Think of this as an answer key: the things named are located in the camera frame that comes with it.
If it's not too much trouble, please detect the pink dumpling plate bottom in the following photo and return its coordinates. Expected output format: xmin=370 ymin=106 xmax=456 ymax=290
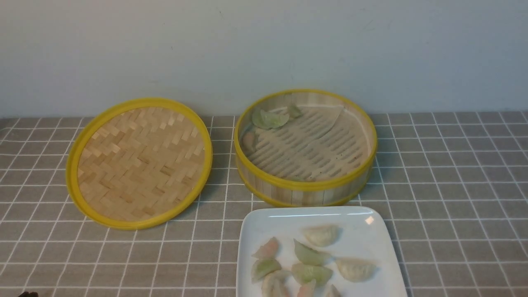
xmin=297 ymin=279 xmax=317 ymax=297

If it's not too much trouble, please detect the pink dumpling plate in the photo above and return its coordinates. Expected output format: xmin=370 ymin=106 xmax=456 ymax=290
xmin=297 ymin=279 xmax=317 ymax=297
xmin=252 ymin=237 xmax=280 ymax=259

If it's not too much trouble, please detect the pink dumpling plate left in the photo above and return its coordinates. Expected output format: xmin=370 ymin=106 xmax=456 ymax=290
xmin=252 ymin=237 xmax=280 ymax=259

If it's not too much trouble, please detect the white dumpling plate top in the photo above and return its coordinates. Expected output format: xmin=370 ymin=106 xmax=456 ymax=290
xmin=302 ymin=224 xmax=341 ymax=248

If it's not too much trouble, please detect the white dumpling plate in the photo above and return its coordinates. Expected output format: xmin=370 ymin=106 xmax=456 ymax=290
xmin=335 ymin=257 xmax=378 ymax=283
xmin=302 ymin=224 xmax=341 ymax=248

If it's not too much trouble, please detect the green dumpling plate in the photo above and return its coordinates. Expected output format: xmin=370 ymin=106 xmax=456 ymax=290
xmin=251 ymin=258 xmax=282 ymax=283
xmin=292 ymin=263 xmax=333 ymax=287
xmin=293 ymin=239 xmax=332 ymax=266

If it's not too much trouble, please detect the green dumpling plate lower left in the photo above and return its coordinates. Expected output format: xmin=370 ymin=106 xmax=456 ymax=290
xmin=251 ymin=258 xmax=282 ymax=283

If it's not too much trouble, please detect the green dumpling plate lower centre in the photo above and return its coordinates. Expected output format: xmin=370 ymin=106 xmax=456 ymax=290
xmin=292 ymin=263 xmax=333 ymax=287

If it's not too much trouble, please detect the white square plate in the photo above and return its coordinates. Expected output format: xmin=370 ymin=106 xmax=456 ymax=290
xmin=236 ymin=206 xmax=407 ymax=297

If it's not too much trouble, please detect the white dumpling plate right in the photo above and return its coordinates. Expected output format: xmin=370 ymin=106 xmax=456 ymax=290
xmin=335 ymin=257 xmax=378 ymax=283

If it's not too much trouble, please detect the pale dumpling plate bottom edge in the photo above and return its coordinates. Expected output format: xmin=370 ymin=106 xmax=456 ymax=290
xmin=324 ymin=284 xmax=342 ymax=297

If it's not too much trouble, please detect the pink dumpling in steamer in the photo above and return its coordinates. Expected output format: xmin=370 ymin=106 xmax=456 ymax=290
xmin=241 ymin=130 xmax=258 ymax=153

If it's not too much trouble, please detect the large green dumpling in steamer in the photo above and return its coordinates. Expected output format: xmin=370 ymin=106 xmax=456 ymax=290
xmin=251 ymin=109 xmax=290 ymax=130

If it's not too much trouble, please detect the yellow-rimmed bamboo steamer basket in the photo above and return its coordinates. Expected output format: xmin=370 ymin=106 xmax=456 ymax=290
xmin=233 ymin=90 xmax=378 ymax=207

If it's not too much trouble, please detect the small green dumpling in steamer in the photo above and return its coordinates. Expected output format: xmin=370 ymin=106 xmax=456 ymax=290
xmin=287 ymin=104 xmax=303 ymax=120

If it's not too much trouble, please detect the yellow-rimmed woven bamboo lid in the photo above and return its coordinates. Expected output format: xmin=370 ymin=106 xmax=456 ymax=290
xmin=65 ymin=98 xmax=213 ymax=231

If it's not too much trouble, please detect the grey checkered tablecloth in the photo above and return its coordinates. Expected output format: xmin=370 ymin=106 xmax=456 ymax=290
xmin=0 ymin=111 xmax=528 ymax=297

